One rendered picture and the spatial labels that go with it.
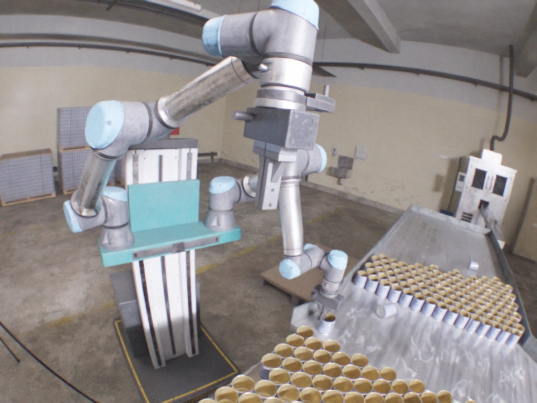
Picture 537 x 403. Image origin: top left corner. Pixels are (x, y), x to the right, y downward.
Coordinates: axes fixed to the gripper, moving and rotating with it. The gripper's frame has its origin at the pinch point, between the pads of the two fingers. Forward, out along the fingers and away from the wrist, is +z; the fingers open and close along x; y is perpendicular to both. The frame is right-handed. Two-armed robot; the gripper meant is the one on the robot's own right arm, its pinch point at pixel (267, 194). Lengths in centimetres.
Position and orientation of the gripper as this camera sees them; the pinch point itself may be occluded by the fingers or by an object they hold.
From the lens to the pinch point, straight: 41.1
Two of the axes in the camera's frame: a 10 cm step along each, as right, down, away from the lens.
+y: -8.6, 0.2, -5.1
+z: -1.5, 9.5, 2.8
